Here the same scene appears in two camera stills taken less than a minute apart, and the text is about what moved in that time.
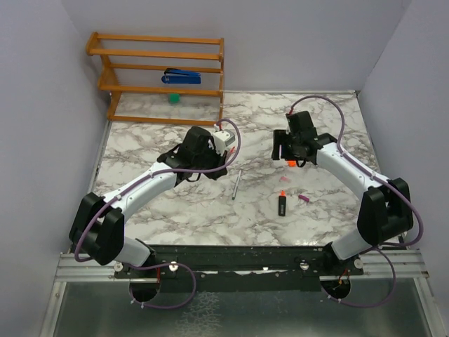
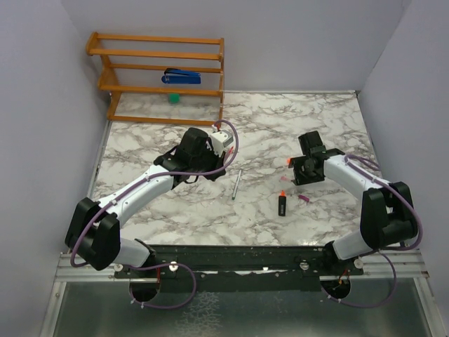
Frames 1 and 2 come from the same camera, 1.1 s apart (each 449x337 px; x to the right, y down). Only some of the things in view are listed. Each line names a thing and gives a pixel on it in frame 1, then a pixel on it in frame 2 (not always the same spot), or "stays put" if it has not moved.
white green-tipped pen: (236, 184) stays put
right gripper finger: (280, 137) to (297, 180)
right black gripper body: (294, 152) to (306, 175)
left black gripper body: (208, 159) stays put
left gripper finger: (215, 174) stays put
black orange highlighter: (282, 203) stays put
